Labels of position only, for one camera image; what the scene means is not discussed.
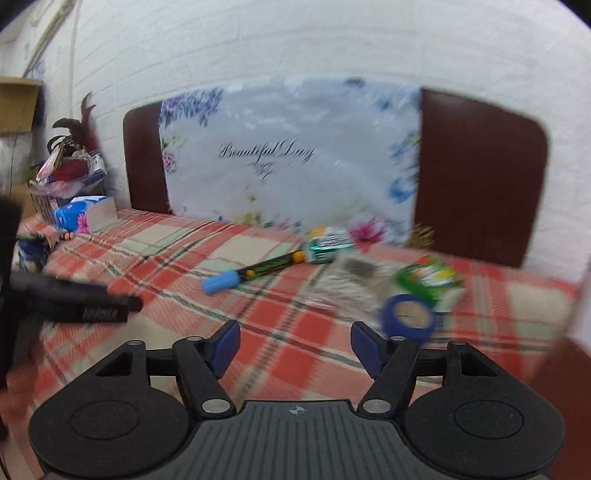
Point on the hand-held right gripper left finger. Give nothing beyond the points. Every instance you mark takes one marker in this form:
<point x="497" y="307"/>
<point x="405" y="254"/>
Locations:
<point x="228" y="342"/>

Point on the green snack packet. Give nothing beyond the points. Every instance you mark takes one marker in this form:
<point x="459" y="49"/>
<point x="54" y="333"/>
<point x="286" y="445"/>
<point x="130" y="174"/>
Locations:
<point x="427" y="277"/>

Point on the blue capped black marker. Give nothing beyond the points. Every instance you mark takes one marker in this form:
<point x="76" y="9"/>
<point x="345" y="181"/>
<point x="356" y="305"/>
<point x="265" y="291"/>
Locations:
<point x="251" y="272"/>

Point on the blue tape roll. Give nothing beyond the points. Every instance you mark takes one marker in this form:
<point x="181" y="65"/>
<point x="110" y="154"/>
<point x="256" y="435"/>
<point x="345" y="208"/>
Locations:
<point x="408" y="318"/>

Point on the plastic bag of clutter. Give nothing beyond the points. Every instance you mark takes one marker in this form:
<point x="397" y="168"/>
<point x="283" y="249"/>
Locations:
<point x="69" y="170"/>

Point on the cardboard box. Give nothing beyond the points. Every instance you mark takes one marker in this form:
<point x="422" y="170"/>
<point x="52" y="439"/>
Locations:
<point x="18" y="104"/>

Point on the brown wooden headboard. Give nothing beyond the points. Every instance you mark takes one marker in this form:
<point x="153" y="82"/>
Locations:
<point x="475" y="180"/>

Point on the clear plastic packet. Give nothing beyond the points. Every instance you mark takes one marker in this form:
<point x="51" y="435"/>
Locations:
<point x="348" y="281"/>

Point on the blue tissue pack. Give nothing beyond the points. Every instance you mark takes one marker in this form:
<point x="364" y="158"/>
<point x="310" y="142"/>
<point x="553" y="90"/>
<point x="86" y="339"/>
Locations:
<point x="85" y="213"/>

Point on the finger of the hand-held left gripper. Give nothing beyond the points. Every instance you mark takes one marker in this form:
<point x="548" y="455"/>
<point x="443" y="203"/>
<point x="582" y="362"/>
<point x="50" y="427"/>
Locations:
<point x="87" y="301"/>

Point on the dark blue cloth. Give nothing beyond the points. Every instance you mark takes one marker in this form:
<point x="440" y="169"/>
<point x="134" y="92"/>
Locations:
<point x="32" y="253"/>

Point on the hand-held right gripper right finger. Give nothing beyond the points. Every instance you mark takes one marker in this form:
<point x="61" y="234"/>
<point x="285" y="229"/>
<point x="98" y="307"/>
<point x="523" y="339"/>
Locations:
<point x="364" y="347"/>

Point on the floral clear bedding bag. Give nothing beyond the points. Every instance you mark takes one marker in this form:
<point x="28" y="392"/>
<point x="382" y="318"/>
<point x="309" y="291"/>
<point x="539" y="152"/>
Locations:
<point x="295" y="157"/>

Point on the dark feather duster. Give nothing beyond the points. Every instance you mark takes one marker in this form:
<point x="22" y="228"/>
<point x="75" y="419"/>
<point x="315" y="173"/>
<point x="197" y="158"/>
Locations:
<point x="76" y="124"/>

